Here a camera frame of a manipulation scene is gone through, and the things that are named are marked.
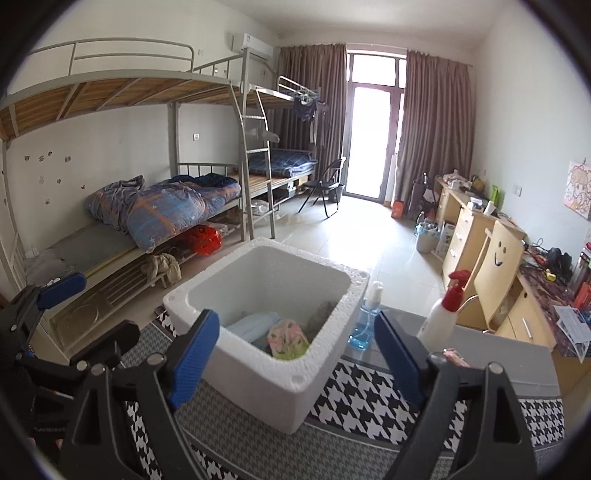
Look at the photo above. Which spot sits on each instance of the glass balcony door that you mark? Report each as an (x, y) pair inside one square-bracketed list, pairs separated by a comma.
[(355, 69)]

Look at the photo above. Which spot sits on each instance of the wooden smiley chair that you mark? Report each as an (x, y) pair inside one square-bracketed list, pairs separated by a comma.
[(498, 277)]

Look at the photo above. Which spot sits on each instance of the wooden desk with drawers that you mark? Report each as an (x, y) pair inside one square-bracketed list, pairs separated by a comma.
[(461, 230)]

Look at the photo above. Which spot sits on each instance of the blue face mask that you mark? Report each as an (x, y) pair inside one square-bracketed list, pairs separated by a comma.
[(251, 325)]

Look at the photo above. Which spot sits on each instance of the red plastic bag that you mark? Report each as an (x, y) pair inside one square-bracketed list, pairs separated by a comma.
[(205, 240)]

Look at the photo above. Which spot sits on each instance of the tall clear bottle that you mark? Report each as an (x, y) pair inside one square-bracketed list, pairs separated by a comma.
[(582, 272)]

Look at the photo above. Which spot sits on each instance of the small metal bunk bed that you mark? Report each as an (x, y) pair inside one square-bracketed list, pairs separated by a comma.
[(286, 94)]

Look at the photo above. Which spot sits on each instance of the printed paper sheets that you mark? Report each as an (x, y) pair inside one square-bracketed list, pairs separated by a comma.
[(572, 327)]

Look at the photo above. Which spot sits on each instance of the cartoon wall picture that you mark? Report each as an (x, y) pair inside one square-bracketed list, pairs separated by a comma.
[(579, 189)]

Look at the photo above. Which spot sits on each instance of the white foam box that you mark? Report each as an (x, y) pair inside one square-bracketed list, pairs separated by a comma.
[(258, 383)]

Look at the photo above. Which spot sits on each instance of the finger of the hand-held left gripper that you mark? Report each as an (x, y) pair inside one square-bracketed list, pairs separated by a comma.
[(115, 337), (62, 290)]

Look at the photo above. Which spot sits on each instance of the grey metal bunk ladder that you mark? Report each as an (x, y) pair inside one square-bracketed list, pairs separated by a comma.
[(256, 152)]

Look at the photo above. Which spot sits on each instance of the houndstooth tablecloth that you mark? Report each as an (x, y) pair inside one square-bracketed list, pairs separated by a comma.
[(360, 392)]

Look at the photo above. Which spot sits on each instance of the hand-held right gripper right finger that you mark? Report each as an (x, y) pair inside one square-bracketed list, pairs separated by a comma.
[(399, 355)]

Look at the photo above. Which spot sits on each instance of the brown curtain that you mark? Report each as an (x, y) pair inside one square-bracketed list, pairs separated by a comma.
[(323, 92), (434, 129)]

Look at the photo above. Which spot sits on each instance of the white air conditioner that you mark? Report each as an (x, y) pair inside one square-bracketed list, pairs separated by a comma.
[(251, 44)]

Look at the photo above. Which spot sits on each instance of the grey folded blanket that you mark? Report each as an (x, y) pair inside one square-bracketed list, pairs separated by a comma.
[(46, 267)]

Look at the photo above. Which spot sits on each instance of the red snack packet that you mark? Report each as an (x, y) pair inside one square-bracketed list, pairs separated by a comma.
[(455, 357)]

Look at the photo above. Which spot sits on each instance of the clear bag with yellow items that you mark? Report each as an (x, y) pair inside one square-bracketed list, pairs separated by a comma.
[(286, 339)]

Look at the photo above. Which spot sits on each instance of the green box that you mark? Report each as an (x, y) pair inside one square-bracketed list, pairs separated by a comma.
[(495, 194)]

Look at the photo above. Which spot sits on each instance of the dark hanging clothes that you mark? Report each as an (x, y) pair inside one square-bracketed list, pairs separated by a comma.
[(307, 115)]

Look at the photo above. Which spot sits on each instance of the white pump lotion bottle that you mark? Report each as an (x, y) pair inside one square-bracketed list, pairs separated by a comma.
[(436, 323)]

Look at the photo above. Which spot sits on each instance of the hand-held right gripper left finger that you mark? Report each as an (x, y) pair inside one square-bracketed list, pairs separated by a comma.
[(194, 360)]

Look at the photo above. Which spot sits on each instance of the blue plaid bedding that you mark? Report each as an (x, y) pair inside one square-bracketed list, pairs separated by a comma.
[(293, 161)]

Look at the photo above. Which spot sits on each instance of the clear blue spray bottle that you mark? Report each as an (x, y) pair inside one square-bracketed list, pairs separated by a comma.
[(364, 337)]

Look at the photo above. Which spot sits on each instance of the large metal bunk bed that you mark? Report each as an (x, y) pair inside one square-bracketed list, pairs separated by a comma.
[(115, 90)]

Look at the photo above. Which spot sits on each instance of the black folding chair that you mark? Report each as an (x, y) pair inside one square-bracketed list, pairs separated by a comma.
[(323, 184)]

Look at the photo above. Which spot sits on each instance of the grey bucket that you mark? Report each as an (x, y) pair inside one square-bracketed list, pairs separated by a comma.
[(425, 237)]

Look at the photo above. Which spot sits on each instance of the blue patterned quilt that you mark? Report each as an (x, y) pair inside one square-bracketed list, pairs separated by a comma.
[(161, 207)]

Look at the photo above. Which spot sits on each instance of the wooden desk patterned top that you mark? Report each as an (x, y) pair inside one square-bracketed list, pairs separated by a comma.
[(526, 318)]

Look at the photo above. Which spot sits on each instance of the beige crumpled cloth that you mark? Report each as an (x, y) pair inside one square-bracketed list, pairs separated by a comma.
[(161, 267)]

